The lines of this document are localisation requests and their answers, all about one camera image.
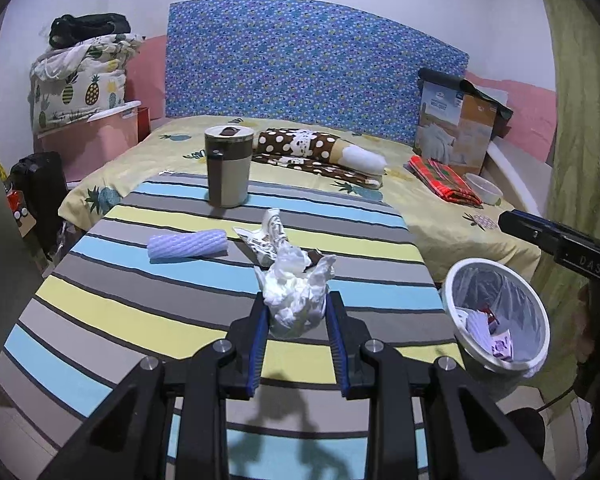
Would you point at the white tissue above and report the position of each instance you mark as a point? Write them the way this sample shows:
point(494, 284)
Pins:
point(292, 295)

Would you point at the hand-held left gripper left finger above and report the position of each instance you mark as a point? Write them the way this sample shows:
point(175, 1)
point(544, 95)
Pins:
point(257, 347)

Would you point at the black bag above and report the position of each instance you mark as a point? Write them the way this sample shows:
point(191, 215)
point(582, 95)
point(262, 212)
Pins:
point(90, 27)

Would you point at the striped table cloth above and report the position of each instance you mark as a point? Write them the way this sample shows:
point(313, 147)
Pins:
point(130, 270)

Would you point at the red plaid cloth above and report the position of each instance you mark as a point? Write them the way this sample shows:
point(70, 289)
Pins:
point(440, 177)

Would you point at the pink storage box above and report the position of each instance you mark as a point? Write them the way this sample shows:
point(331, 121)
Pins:
point(100, 140)

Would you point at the black suitcase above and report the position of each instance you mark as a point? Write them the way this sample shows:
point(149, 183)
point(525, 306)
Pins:
point(37, 190)

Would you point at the white bin with clear liner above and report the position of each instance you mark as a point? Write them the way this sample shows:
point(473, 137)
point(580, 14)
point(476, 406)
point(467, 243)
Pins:
point(525, 310)

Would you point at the crumpled snack wrapper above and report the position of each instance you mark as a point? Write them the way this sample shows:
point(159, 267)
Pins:
point(267, 240)

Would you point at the purple drink carton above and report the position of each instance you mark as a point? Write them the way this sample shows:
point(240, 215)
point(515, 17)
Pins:
point(502, 346)

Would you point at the yellow pineapple bed sheet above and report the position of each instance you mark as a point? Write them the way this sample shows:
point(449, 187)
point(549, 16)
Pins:
point(180, 140)

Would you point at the red white juice carton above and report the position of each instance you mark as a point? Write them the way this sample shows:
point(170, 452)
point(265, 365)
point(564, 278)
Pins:
point(477, 327)

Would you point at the person's right hand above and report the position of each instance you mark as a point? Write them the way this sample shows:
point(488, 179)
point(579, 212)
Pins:
point(587, 330)

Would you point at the white bowl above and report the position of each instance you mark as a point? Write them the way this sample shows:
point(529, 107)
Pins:
point(485, 191)

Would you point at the brown beige travel mug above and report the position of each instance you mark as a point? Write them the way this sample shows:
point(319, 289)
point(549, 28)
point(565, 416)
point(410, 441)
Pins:
point(227, 170)

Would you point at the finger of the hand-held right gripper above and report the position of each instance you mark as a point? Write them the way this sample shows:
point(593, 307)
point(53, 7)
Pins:
point(525, 227)

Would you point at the printed cardboard box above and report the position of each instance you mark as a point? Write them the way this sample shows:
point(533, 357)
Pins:
point(460, 130)

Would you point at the green curtain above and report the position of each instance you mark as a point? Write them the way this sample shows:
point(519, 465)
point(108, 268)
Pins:
point(575, 85)

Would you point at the blue floral headboard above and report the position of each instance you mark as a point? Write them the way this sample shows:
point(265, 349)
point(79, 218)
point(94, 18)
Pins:
point(305, 70)

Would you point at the pineapple print quilt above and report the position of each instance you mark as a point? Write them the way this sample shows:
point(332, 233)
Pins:
point(80, 85)

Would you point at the grey cabinet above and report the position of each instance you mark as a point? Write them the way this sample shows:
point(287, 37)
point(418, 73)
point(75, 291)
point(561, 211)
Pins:
point(0, 260)

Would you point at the white bed frame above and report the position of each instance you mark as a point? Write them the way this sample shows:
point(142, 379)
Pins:
point(520, 175)

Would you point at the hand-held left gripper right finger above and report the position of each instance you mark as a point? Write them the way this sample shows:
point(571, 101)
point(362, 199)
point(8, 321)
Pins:
point(339, 347)

